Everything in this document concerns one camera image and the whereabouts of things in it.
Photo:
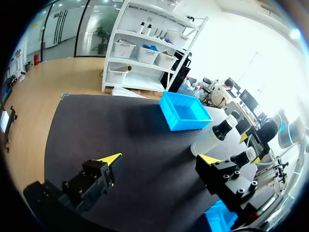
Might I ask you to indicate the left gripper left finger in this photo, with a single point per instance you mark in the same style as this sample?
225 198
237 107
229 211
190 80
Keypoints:
94 177

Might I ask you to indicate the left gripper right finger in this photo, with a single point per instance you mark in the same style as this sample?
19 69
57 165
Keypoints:
224 180

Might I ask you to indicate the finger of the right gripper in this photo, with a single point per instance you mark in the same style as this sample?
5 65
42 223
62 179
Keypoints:
259 154
246 136

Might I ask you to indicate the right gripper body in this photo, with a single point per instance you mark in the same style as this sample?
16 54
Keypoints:
266 131

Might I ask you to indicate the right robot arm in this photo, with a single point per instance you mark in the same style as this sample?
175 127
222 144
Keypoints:
292 133

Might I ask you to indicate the blue plastic bin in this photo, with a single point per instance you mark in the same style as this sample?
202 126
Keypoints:
220 216
186 113

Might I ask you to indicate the person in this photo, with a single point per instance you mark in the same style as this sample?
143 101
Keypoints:
220 93

